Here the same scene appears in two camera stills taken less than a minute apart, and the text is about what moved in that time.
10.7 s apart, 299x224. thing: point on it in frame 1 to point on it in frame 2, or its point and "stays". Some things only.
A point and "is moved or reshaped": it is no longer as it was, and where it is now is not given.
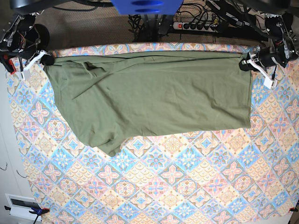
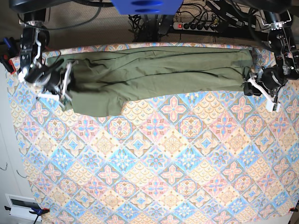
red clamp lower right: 293,209 stays
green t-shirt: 109,97 is moved or reshaped
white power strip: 183,25 stays
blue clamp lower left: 36,212 stays
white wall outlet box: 20,206 stays
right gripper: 265,58 to 269,83
